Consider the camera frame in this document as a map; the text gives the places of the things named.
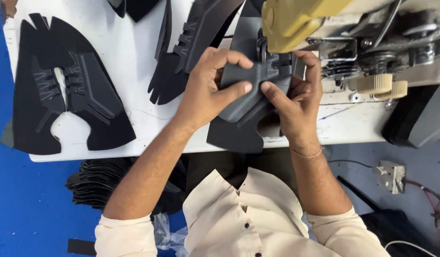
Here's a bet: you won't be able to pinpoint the person's right hand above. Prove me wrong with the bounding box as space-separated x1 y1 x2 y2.
260 50 324 157

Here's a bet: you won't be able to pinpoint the person's left hand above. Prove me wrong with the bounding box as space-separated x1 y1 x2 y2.
174 47 255 134

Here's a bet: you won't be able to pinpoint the black grey shoe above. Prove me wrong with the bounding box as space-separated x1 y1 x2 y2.
206 16 307 154

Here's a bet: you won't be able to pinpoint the thin blue tipped stick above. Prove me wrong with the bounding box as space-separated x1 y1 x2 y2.
319 103 360 121

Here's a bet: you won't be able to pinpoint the thin thread wristband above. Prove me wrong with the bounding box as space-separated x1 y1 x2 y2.
290 146 325 158

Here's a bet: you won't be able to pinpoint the black shoe upper folded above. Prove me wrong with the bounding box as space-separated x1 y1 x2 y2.
147 0 246 106

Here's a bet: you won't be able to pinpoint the black trousers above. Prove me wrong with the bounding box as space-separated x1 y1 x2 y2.
186 147 300 201

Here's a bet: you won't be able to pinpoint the industrial sewing machine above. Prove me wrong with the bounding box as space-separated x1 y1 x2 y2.
261 0 440 104

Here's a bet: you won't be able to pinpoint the black fabric pieces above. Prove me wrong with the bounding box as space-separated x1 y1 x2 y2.
106 0 160 23

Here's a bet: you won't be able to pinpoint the stack of grey black cutouts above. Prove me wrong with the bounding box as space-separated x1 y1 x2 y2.
381 84 440 149

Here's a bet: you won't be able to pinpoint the cream button shirt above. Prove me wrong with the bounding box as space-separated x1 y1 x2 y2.
94 167 391 257

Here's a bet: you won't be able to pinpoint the pile of black shoe uppers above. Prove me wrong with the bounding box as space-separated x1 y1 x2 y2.
65 156 188 216

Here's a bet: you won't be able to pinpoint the clear plastic bag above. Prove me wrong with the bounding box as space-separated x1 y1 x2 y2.
151 212 189 257

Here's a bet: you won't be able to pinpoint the black shoe upper spread flat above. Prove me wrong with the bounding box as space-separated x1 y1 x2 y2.
12 12 137 156

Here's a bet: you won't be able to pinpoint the grey green fabric scrap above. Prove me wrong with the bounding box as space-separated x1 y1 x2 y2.
0 117 15 149

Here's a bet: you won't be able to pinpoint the black cable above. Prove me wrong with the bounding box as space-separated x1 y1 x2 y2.
327 159 374 169

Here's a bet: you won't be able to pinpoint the white electrical switch box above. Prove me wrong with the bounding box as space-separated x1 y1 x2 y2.
371 160 407 195

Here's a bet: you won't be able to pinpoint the red cables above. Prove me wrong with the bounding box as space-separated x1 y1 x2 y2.
402 137 440 252

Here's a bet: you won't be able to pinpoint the white cable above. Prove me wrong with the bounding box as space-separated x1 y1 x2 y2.
384 240 439 257

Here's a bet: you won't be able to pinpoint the black strap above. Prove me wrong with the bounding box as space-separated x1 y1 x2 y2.
67 238 98 256

